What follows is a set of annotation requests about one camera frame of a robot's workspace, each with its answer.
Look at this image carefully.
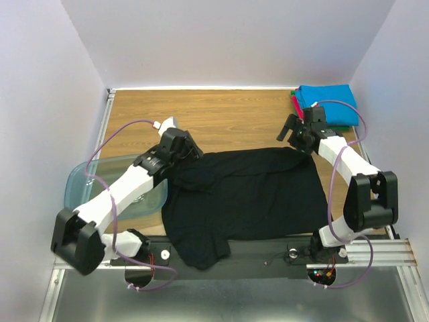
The clear blue plastic bin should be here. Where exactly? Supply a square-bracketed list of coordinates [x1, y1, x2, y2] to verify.
[64, 154, 168, 221]

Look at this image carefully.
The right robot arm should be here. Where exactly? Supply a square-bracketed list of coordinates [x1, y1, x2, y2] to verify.
[277, 111, 399, 262]

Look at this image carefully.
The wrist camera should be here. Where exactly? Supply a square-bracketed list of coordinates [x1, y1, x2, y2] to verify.
[157, 127, 204, 160]
[303, 106, 326, 124]

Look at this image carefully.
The folded green t-shirt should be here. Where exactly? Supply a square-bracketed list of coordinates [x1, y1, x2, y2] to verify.
[290, 89, 359, 130]

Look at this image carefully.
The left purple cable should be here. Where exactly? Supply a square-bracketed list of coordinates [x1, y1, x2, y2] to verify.
[84, 119, 178, 292]

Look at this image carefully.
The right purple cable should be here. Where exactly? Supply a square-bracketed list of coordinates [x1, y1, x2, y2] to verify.
[313, 99, 375, 289]

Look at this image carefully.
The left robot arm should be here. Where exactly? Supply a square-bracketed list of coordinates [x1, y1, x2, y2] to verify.
[50, 149, 190, 276]

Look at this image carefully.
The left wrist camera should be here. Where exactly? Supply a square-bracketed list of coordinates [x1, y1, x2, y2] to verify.
[157, 127, 204, 160]

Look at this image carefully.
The folded blue t-shirt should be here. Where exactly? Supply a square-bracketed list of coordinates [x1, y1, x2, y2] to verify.
[296, 85, 359, 126]

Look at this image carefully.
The black t-shirt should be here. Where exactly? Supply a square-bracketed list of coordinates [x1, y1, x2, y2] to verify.
[162, 148, 328, 270]

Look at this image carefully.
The folded red t-shirt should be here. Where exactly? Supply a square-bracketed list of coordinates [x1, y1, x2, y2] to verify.
[291, 95, 304, 119]

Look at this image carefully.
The aluminium frame rail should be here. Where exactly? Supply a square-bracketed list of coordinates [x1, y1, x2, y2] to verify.
[53, 238, 418, 269]

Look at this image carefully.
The left aluminium side rail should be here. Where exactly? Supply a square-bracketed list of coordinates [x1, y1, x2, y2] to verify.
[95, 89, 117, 150]

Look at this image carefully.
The purple cable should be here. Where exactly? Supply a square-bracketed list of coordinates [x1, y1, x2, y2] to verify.
[313, 99, 375, 289]
[84, 119, 178, 292]

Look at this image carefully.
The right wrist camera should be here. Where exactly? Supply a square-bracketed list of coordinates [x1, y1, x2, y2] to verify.
[303, 106, 326, 124]

